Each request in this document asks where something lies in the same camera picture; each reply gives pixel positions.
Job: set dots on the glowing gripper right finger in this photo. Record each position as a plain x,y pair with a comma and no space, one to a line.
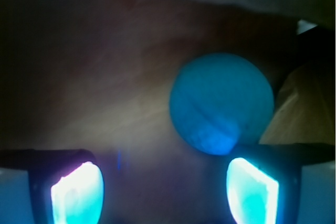
291,183

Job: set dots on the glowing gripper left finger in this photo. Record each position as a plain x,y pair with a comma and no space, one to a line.
50,186

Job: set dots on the blue dimpled ball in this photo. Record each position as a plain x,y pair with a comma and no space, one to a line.
220,100

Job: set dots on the brown paper bag bin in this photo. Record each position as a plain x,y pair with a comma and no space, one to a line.
96,74

